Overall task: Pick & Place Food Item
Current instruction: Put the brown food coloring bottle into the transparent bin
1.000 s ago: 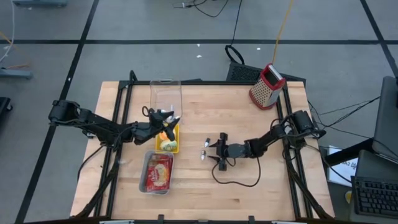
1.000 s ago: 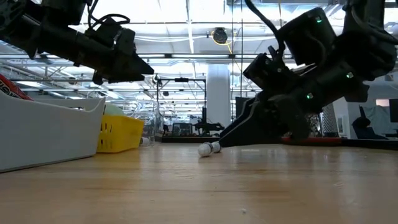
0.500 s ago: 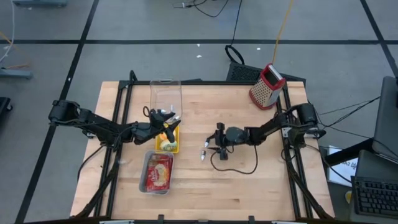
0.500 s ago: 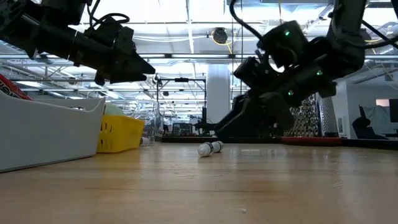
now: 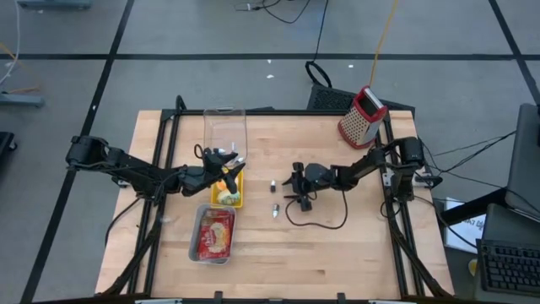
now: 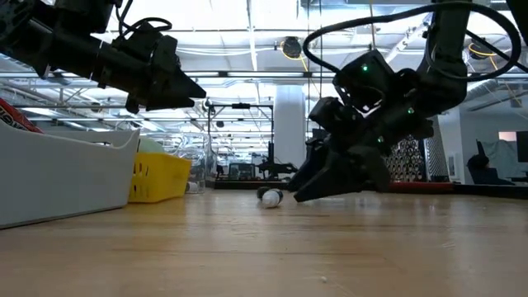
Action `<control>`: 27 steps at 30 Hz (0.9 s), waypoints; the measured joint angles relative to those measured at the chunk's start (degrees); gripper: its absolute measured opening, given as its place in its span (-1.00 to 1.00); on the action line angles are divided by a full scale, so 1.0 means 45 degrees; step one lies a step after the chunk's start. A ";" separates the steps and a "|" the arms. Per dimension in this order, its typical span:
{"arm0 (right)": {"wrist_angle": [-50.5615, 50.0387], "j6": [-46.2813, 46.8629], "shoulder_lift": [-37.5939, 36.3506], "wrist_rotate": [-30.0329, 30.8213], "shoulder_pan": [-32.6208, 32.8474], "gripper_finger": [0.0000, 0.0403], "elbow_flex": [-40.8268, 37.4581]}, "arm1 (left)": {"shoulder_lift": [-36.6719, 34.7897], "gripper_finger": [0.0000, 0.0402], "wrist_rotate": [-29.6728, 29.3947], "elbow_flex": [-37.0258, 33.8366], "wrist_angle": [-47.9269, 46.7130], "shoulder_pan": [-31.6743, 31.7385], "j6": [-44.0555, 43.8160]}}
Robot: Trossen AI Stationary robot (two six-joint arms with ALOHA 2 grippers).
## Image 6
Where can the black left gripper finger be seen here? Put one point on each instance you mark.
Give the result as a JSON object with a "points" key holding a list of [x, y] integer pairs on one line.
{"points": [[187, 88], [173, 105]]}

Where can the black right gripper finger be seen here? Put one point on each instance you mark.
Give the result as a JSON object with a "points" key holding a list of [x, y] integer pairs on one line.
{"points": [[313, 161], [350, 177]]}

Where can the small dark white-tipped tube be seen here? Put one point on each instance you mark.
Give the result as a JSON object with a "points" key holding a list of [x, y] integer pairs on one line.
{"points": [[271, 199], [191, 187]]}

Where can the clear plastic bin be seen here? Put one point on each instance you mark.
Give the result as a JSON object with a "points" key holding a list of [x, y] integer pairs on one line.
{"points": [[202, 165]]}

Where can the red snack packet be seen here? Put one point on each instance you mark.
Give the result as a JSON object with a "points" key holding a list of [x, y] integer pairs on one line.
{"points": [[16, 119]]}

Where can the grey plastic bin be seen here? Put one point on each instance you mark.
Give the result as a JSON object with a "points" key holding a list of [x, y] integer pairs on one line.
{"points": [[62, 181]]}

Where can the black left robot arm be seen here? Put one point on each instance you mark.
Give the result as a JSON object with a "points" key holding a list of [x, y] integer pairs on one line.
{"points": [[49, 41]]}

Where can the black background robot rig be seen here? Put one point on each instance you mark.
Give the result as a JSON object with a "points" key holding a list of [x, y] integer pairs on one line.
{"points": [[276, 168]]}

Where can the white building pillar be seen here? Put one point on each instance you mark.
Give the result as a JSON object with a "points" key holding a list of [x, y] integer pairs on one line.
{"points": [[288, 123]]}

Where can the red and metal box grater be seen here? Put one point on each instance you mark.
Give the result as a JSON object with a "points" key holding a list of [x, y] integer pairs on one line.
{"points": [[412, 165]]}

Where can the yellow plastic basket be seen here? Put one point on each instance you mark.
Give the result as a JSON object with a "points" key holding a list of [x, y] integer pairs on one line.
{"points": [[161, 181]]}

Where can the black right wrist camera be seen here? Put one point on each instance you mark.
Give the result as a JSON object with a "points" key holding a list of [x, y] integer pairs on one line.
{"points": [[367, 82]]}

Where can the silver ventilation duct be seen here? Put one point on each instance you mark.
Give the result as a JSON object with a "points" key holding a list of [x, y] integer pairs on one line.
{"points": [[491, 88]]}

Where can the dark wall screen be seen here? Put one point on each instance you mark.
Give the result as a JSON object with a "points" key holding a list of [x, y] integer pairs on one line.
{"points": [[522, 146]]}

